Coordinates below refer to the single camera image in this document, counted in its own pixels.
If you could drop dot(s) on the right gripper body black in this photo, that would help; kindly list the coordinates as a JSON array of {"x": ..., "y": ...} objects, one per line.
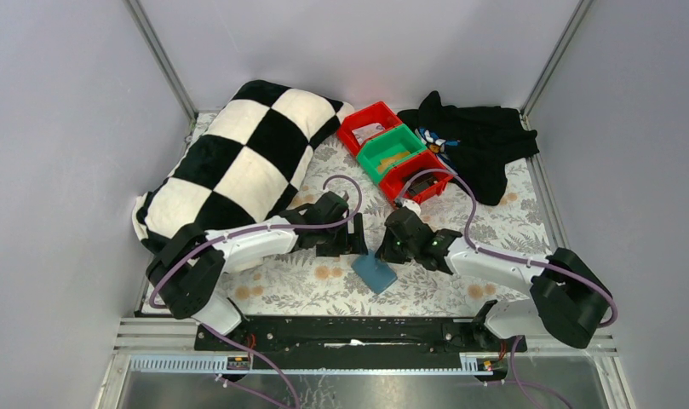
[{"x": 393, "y": 247}]

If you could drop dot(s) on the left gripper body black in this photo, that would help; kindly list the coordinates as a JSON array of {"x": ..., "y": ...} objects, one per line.
[{"x": 347, "y": 241}]

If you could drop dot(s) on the blue card holder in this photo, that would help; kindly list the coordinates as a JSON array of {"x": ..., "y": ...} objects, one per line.
[{"x": 376, "y": 274}]

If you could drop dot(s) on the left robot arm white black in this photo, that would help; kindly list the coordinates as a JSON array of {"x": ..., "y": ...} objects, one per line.
[{"x": 185, "y": 272}]

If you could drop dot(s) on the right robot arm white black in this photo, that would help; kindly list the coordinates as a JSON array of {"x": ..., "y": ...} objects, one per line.
[{"x": 563, "y": 296}]

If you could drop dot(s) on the floral patterned table mat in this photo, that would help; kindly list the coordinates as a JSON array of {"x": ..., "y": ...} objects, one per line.
[{"x": 305, "y": 284}]

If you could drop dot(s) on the black object in bin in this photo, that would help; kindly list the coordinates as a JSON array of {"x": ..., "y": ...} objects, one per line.
[{"x": 420, "y": 185}]

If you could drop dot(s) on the near red plastic bin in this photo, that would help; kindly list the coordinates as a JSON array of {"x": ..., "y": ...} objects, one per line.
[{"x": 402, "y": 175}]

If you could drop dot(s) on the yellow item in green bin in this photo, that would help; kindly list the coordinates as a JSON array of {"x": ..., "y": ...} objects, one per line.
[{"x": 386, "y": 163}]

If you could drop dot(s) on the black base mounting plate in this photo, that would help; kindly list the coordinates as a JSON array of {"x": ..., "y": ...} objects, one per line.
[{"x": 342, "y": 338}]

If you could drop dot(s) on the green plastic bin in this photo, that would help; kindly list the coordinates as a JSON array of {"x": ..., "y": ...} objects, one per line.
[{"x": 393, "y": 141}]

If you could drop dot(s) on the small colourful toy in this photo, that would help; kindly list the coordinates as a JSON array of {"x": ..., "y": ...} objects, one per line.
[{"x": 434, "y": 142}]

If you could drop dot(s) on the black white checkered pillow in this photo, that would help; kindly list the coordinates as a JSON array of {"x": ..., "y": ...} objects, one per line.
[{"x": 246, "y": 167}]

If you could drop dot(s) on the far red plastic bin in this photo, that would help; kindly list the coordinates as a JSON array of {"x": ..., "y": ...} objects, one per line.
[{"x": 365, "y": 124}]

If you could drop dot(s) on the black cloth garment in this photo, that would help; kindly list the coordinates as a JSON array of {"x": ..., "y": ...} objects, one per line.
[{"x": 490, "y": 138}]

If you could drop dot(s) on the perforated metal rail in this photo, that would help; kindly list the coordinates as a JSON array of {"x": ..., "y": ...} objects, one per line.
[{"x": 238, "y": 364}]

